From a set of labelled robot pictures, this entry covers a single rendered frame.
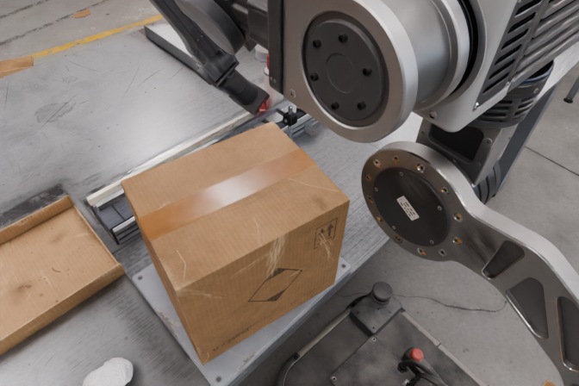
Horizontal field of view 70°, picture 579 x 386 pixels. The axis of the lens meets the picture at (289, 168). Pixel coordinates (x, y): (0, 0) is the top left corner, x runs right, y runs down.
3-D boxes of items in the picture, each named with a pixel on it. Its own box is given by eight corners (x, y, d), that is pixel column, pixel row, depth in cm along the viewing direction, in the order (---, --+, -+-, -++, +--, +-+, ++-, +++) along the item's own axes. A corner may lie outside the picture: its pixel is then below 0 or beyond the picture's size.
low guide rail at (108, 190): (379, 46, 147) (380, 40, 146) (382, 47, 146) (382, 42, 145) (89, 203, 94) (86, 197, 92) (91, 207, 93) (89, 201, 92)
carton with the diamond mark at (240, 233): (274, 208, 99) (273, 120, 80) (335, 283, 85) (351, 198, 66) (154, 267, 88) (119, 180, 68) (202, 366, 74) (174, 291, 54)
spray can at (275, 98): (274, 110, 122) (273, 47, 107) (287, 118, 119) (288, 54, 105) (261, 118, 119) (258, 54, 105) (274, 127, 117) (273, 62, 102)
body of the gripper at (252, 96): (245, 79, 110) (231, 65, 103) (271, 96, 105) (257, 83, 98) (232, 99, 110) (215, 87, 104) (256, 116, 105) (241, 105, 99)
